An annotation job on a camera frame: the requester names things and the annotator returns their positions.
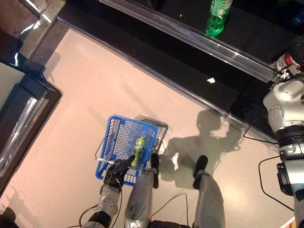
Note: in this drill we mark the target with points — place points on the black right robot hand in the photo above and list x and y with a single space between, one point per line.
299 50

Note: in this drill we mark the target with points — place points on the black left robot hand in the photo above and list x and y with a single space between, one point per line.
116 174

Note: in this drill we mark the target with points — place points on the blue plastic shopping basket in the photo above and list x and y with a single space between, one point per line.
101 175

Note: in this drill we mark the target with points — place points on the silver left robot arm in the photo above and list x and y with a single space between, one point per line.
109 204

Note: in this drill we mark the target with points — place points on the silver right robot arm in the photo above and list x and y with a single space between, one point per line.
285 107

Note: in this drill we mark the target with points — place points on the green soda bottle in basket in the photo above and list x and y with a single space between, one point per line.
139 147

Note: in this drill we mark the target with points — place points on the blue Oreo cookie box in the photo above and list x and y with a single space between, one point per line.
298 19

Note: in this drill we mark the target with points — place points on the silver left robot leg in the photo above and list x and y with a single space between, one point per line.
140 197

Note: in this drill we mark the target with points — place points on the dark robot torso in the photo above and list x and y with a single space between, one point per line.
166 225

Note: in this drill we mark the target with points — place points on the green Sprite bottle yellow cap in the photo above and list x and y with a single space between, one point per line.
217 21

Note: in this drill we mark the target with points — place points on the white paper scrap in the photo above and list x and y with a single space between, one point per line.
211 80

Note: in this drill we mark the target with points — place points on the dark side shelf unit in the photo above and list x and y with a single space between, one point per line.
28 114

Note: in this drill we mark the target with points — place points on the black shelf base plinth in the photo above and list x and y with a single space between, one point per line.
166 52

